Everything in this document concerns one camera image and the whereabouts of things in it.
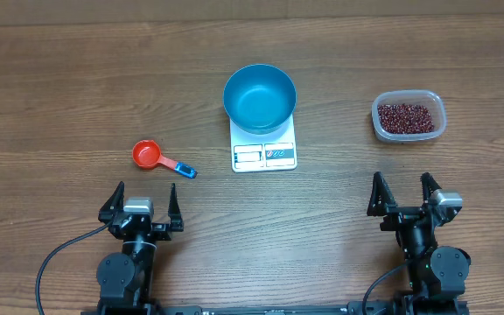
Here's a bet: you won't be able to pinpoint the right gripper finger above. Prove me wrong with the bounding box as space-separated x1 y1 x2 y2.
420 172 441 204
367 171 397 216

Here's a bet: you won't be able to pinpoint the red measuring scoop blue handle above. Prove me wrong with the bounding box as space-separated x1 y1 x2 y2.
132 140 198 179

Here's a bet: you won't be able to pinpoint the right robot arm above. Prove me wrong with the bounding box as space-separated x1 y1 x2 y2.
360 171 472 314

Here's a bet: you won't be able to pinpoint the red adzuki beans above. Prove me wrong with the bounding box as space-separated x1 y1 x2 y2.
377 103 435 135

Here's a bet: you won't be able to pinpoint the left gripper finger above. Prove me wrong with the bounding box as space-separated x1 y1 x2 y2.
168 183 184 232
98 181 124 223

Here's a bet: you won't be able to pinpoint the white digital kitchen scale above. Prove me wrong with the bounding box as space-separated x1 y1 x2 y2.
230 116 298 173

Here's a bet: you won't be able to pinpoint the blue metal bowl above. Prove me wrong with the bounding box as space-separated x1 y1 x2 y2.
222 64 298 135

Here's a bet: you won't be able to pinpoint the clear plastic container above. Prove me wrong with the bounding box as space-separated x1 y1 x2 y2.
371 90 447 143

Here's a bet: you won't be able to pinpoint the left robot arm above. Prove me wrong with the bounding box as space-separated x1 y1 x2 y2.
96 182 184 314

